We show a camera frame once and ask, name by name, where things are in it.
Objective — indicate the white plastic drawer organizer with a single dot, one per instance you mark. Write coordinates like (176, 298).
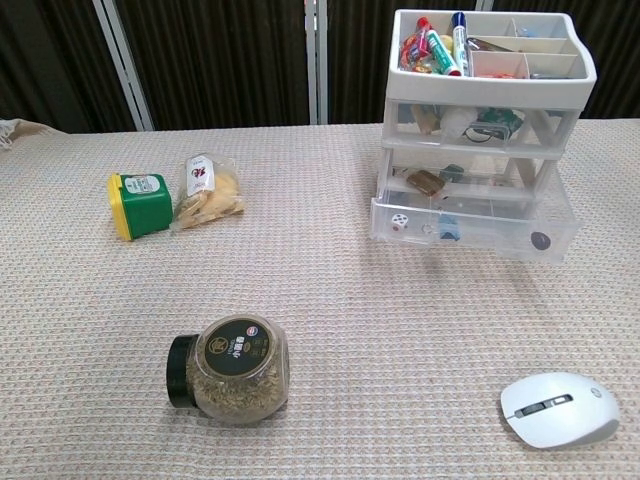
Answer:
(490, 89)

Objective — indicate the grey screen frame post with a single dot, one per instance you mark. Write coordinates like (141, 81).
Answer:
(125, 65)
(484, 4)
(316, 60)

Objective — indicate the red candy packet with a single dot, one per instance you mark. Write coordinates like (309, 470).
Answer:
(412, 50)

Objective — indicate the clear plastic drawer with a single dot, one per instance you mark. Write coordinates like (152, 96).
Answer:
(395, 172)

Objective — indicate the red capped marker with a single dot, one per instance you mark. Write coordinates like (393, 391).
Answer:
(444, 52)

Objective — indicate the brown candy wrapper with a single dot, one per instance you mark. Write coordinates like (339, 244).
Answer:
(490, 46)

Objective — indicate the teal green cloth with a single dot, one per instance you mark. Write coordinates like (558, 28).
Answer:
(501, 116)

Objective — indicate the clear bag of crackers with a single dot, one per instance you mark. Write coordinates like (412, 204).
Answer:
(215, 195)

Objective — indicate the brown leather pouch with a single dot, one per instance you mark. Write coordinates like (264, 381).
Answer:
(426, 182)

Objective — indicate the blue capped marker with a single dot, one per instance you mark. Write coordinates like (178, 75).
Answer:
(461, 45)

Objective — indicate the dark grey-green cloth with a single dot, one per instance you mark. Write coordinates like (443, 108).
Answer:
(452, 173)

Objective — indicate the red cartoon sticker pack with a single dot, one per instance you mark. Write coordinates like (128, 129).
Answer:
(495, 75)

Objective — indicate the tan wooden piece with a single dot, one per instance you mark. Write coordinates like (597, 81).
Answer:
(426, 120)

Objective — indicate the dark round bead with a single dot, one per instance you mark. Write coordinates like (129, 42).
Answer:
(541, 240)

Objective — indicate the clear drawer with die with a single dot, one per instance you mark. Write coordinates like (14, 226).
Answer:
(500, 235)

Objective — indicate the green container yellow lid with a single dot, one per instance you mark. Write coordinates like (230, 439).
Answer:
(145, 202)

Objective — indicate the glass jar black lid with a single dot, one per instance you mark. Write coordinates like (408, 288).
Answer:
(235, 370)

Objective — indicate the pale yellow rounded object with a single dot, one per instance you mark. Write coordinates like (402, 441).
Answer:
(448, 42)

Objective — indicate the white computer mouse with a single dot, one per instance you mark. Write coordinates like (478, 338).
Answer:
(555, 410)

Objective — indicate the white die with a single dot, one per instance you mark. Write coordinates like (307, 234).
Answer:
(399, 222)

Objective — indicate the small blue toy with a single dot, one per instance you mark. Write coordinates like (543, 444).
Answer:
(449, 227)

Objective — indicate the clear drawer with cotton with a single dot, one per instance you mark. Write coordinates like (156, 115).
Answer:
(400, 125)

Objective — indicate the white cotton wad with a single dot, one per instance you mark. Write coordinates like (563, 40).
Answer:
(460, 121)

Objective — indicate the beige woven tablecloth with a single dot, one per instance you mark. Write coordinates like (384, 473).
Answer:
(300, 280)

